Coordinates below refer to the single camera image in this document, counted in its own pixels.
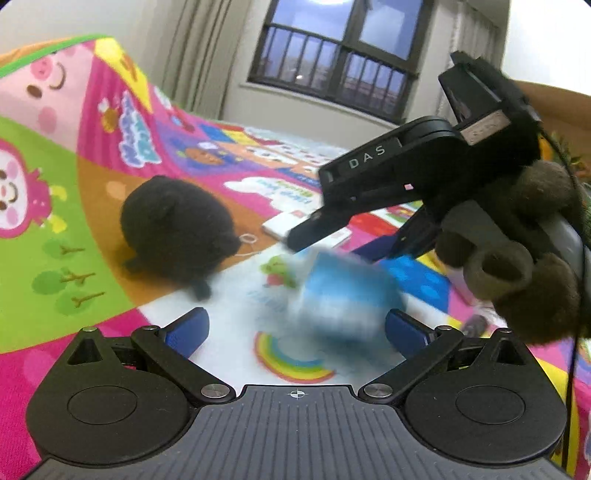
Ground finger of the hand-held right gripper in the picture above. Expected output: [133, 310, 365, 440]
[389, 203, 445, 262]
[281, 202, 419, 254]

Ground beige curtain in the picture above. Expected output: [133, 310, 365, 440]
[434, 0, 502, 125]
[157, 0, 259, 118]

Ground colourful printed play mat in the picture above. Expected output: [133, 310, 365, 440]
[0, 34, 591, 480]

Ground person's right hand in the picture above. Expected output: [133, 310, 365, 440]
[436, 157, 591, 347]

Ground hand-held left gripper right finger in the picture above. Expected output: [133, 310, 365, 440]
[358, 308, 532, 402]

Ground brown cardboard box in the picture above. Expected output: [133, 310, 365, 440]
[512, 78, 591, 144]

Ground small white box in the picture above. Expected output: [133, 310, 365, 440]
[262, 210, 352, 252]

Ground dark framed window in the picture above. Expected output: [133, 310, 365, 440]
[247, 0, 435, 125]

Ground blue tissue pack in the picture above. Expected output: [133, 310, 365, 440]
[256, 251, 407, 352]

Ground black plush toy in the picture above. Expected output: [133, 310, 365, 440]
[120, 174, 257, 301]

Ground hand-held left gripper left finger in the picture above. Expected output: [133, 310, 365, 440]
[67, 307, 236, 403]

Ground thin black cable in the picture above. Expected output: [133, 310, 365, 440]
[538, 127, 583, 467]

